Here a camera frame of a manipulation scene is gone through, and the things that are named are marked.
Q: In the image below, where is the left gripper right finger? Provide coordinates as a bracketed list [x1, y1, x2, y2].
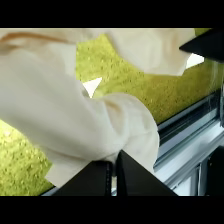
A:
[115, 149, 178, 197]

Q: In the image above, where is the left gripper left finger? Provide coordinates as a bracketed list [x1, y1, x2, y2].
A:
[52, 160, 113, 197]

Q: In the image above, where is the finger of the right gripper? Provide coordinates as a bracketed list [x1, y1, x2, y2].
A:
[179, 28, 224, 63]

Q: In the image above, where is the cream shirt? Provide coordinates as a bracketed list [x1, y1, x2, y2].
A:
[0, 28, 197, 189]

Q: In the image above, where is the silver frame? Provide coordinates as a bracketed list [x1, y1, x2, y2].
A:
[41, 90, 224, 197]

